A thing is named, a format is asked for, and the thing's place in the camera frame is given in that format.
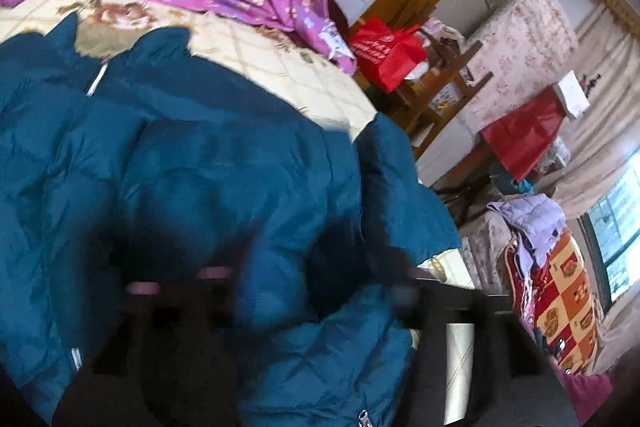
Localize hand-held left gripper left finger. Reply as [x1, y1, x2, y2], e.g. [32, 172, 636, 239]
[95, 267, 238, 427]

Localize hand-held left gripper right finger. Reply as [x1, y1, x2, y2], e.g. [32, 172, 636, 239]
[397, 274, 556, 427]

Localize teal puffer jacket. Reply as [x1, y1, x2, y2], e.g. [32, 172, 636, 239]
[0, 12, 463, 427]

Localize lilac padded jacket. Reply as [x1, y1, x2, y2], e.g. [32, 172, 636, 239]
[487, 193, 567, 267]

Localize red orange checkered blanket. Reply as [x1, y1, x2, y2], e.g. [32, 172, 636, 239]
[502, 227, 607, 376]

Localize teal cloth bundle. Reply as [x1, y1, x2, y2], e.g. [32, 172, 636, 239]
[489, 163, 537, 198]

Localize magenta cloth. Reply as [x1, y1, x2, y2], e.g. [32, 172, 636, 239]
[561, 369, 614, 426]

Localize red paper bag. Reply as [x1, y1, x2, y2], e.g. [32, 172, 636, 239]
[480, 87, 569, 182]

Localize window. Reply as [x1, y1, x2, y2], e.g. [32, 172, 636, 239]
[579, 162, 640, 308]

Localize wooden chair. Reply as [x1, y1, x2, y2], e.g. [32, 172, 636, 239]
[385, 21, 495, 158]

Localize beige curtain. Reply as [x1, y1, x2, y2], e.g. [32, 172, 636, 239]
[542, 2, 640, 375]

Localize white box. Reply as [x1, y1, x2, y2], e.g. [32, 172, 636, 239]
[556, 69, 592, 121]

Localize red shopping bag white print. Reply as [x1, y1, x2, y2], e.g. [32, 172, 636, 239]
[349, 17, 429, 94]

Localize cream rose print bed sheet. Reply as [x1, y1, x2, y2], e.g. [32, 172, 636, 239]
[0, 0, 476, 425]

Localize floral covered mattress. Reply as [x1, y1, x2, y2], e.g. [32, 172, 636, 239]
[415, 0, 581, 188]

